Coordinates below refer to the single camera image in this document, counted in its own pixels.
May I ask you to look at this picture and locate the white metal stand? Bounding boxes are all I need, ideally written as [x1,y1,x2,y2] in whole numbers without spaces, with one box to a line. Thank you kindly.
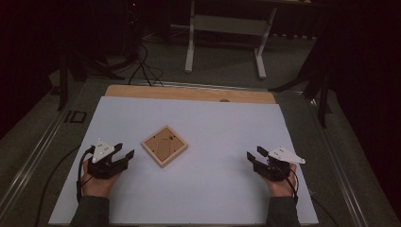
[184,0,279,80]

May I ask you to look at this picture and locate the wooden picture frame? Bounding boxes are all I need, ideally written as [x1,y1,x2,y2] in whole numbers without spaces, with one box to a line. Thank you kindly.
[141,125,189,168]

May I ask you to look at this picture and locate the thin black floor cable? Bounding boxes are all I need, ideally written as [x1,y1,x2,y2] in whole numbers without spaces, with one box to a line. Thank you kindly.
[310,195,341,227]
[33,145,82,227]

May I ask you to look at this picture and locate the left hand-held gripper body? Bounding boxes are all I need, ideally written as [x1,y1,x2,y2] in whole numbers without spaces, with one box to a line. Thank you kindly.
[87,137,129,180]

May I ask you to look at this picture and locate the black floor cables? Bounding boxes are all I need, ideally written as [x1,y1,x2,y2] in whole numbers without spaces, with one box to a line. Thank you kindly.
[127,42,166,88]

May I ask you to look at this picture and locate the wooden table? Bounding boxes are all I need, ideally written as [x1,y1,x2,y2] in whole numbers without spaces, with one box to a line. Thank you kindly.
[104,84,277,105]

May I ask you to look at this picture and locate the white board sheet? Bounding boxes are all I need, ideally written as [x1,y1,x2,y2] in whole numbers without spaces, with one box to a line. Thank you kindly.
[48,96,320,226]

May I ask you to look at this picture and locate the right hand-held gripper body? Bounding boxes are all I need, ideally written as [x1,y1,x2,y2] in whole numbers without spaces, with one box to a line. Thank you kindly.
[254,146,306,183]

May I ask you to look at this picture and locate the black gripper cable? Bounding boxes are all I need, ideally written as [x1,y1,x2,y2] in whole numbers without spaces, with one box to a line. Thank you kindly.
[76,145,96,204]
[274,159,300,204]

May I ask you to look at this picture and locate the black tripod stand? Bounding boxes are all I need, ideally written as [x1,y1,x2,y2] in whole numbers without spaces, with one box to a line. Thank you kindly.
[269,29,335,129]

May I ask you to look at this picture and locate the person's right hand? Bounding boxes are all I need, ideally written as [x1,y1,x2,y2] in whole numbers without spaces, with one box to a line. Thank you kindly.
[262,172,298,199]

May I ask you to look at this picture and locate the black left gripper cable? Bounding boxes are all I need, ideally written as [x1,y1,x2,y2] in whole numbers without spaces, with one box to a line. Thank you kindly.
[76,145,96,204]

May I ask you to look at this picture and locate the aluminium floor rail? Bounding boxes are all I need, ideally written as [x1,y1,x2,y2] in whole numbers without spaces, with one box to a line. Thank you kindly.
[0,105,75,216]
[305,96,371,227]

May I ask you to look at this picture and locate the person's left hand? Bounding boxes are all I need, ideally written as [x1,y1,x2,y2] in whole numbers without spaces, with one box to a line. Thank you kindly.
[79,162,123,199]

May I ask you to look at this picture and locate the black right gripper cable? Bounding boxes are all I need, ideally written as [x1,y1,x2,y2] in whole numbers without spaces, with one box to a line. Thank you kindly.
[274,159,300,204]

